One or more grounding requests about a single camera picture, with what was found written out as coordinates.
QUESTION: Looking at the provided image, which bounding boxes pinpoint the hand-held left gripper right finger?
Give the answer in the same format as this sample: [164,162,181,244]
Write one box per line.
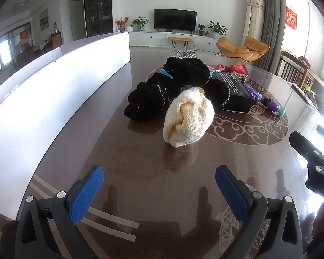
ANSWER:
[215,165,304,259]

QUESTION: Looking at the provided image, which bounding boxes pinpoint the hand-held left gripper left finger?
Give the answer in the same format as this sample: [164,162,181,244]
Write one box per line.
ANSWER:
[15,165,105,259]

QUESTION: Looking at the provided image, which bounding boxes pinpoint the purple candy wrapper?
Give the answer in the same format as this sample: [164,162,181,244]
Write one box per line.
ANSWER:
[241,82,286,118]

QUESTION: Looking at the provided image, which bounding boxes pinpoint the black box with white print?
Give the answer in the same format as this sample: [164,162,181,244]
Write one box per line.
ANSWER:
[211,71,256,113]

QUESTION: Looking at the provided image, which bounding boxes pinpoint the cream knitted cloth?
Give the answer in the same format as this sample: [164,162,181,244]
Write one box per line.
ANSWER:
[163,86,215,149]

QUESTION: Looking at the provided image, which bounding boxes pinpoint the brown patterned desktop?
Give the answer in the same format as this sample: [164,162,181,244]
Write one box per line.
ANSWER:
[0,46,324,259]

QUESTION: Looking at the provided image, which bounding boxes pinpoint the wooden chair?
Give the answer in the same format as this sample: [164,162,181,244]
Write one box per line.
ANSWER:
[276,50,310,85]

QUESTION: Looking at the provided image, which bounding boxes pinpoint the orange lounge chair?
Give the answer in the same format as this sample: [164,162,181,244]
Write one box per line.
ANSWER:
[215,35,271,64]

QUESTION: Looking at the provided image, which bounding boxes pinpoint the grey curtain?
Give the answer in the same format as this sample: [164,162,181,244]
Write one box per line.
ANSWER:
[256,0,287,73]

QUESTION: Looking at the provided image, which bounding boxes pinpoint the large leafy potted plant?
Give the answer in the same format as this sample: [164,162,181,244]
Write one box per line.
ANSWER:
[207,20,229,38]

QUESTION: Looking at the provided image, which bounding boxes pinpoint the silver star hair clip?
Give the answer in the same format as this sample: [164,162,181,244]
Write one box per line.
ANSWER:
[170,50,199,59]

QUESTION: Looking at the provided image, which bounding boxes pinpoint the wooden bench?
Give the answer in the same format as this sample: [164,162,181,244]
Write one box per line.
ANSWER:
[168,36,194,50]

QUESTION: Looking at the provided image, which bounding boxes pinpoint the red door poster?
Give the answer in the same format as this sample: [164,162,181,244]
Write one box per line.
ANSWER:
[19,29,29,48]

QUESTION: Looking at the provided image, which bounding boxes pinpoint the white television cabinet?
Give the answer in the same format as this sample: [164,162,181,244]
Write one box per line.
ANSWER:
[129,30,220,52]

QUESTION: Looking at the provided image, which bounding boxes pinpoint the white door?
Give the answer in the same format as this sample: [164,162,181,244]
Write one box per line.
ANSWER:
[69,0,86,42]

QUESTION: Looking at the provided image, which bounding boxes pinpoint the red flowers in vase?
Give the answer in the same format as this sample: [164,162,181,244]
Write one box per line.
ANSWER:
[115,16,130,32]

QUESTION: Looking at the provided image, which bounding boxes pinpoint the black television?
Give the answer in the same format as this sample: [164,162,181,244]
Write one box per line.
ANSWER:
[154,9,198,32]

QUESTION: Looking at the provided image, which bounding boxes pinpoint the green potted plant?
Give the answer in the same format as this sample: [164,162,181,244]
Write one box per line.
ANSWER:
[131,16,150,32]

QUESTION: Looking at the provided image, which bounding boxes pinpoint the dark display cabinet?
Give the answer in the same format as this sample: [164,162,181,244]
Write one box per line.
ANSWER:
[83,0,113,38]

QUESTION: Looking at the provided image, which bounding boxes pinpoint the red wall hanging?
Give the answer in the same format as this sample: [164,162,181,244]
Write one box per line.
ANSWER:
[285,6,298,30]

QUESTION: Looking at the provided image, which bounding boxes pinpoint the framed wall painting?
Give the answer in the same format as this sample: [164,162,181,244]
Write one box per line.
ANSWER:
[39,8,49,31]

